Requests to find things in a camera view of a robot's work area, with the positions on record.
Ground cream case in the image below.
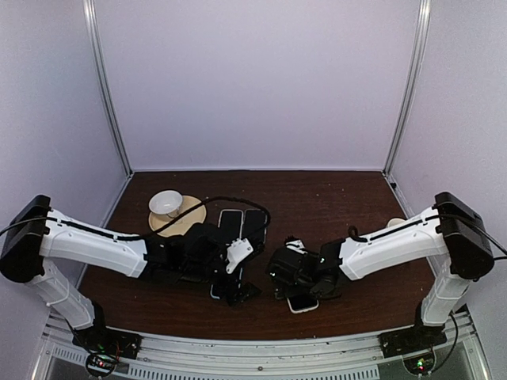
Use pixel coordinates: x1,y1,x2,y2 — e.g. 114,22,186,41
286,293,320,315

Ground black-screen phone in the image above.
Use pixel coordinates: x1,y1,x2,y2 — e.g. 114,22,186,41
218,211,242,234

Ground light blue phone case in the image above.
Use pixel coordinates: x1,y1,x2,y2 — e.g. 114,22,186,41
210,266,243,300

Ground pink phone case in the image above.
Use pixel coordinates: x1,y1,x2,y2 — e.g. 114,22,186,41
216,209,244,234

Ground dark phone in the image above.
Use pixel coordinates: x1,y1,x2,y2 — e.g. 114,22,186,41
242,209,267,245

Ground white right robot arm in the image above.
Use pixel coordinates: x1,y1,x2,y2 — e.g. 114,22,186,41
266,192,494,350

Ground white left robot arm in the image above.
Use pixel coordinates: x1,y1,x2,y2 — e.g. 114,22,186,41
1,190,271,352

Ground beige ceramic plate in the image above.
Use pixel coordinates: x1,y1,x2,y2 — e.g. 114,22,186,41
148,195,207,238

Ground white small bowl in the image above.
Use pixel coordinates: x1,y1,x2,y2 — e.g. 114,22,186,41
148,190,184,218

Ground cream ribbed mug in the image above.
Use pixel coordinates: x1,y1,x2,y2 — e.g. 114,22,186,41
387,218,406,228

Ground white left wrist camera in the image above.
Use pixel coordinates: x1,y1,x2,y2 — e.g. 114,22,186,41
226,238,254,274

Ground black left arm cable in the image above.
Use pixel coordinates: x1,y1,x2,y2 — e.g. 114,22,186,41
51,196,273,246

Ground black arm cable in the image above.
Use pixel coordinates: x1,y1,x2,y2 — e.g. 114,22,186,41
51,196,273,246
346,211,507,373

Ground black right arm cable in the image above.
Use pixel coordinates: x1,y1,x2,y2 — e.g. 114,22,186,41
346,211,507,373

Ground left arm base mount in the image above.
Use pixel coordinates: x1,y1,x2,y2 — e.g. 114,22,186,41
71,327,142,379

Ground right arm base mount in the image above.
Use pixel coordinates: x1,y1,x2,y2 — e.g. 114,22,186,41
379,317,447,377

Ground aluminium front rail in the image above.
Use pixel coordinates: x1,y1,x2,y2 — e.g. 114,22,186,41
39,302,482,380

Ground left aluminium frame post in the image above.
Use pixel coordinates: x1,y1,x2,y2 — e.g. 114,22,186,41
82,0,133,177

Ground aluminium frame post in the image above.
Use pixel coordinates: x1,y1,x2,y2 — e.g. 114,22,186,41
82,0,133,177
383,0,432,176

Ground right aluminium frame post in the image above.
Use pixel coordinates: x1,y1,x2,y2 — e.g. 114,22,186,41
383,0,432,176

